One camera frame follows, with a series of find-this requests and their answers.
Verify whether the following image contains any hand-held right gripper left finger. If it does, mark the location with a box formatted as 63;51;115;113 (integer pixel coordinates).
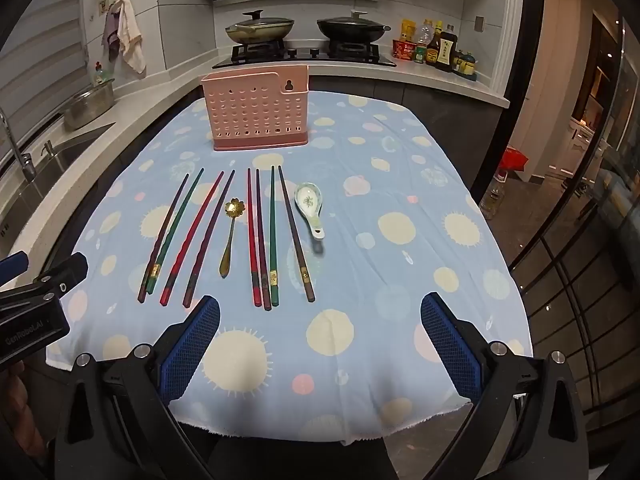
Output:
52;295;223;480

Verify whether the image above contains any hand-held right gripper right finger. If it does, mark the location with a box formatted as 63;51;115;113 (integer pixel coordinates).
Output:
420;292;591;480

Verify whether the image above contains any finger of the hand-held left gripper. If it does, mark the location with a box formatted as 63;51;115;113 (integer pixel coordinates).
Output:
0;251;30;288
0;252;90;313

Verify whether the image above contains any dark purple chopstick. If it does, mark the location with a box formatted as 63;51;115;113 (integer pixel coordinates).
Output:
277;165;317;304
137;173;191;304

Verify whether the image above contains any brown chopstick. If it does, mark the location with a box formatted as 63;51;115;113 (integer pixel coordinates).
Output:
255;168;273;310
182;169;236;309

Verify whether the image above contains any gold flower spoon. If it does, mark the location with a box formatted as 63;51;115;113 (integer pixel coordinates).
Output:
218;199;244;279

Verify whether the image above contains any white ceramic spoon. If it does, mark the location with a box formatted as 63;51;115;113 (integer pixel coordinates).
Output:
294;182;326;241

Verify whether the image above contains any pink perforated utensil holder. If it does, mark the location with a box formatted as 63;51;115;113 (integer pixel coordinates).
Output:
201;66;312;153

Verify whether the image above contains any person's left hand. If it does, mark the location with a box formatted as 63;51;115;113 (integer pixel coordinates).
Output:
0;360;48;466

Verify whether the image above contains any stainless steel sink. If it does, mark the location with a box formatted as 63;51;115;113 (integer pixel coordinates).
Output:
0;122;116;243

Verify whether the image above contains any chrome faucet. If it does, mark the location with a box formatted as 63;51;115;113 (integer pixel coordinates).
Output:
0;110;37;182

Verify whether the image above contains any large oil bottle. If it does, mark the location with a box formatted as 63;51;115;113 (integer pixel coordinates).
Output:
479;169;509;220

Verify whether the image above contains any steel colander bowl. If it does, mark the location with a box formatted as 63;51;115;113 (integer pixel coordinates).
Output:
61;80;117;131

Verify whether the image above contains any blue patterned tablecloth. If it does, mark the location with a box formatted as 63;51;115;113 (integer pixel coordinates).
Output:
45;89;533;447

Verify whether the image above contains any black framed glass door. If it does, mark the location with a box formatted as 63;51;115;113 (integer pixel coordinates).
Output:
507;0;640;480

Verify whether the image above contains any red bag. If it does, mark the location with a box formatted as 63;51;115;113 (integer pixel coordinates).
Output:
502;147;529;172

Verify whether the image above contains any grey striped window blind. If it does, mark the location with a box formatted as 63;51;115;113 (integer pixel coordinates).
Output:
0;0;87;128

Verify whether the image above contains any cream towel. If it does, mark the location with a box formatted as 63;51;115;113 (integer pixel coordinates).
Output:
116;0;147;75

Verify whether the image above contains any purple cloth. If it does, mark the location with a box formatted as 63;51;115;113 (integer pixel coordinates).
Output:
102;2;124;59

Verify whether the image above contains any teal tray with small bottles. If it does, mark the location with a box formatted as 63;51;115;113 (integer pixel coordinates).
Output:
452;50;479;82

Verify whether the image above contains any dark soy sauce bottle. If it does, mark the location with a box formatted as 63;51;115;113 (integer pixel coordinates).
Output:
436;24;460;72

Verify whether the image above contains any yellow-capped sauce bottle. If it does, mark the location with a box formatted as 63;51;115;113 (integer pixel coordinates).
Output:
426;21;445;66

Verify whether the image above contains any beige wok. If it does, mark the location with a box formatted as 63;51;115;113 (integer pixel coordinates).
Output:
224;20;296;45

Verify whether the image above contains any black gas stove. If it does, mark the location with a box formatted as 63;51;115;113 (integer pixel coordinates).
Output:
211;40;397;70

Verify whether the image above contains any glass lid with black knob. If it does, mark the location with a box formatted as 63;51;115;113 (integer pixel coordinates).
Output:
227;9;293;31

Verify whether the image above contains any black wok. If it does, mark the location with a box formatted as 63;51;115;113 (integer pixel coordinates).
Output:
316;19;392;42

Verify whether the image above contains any glass lid with grey handle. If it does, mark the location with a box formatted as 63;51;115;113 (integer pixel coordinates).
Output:
318;10;386;30

